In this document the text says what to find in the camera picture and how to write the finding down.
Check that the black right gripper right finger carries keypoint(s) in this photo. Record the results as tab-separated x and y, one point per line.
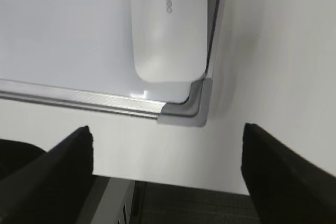
284	187

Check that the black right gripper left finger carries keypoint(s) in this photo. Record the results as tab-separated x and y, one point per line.
46	187

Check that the white board eraser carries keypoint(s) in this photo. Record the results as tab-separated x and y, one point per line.
169	39

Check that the grey metal table leg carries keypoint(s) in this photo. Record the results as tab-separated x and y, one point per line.
109	201

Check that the white board with aluminium frame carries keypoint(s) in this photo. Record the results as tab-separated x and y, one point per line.
79	54

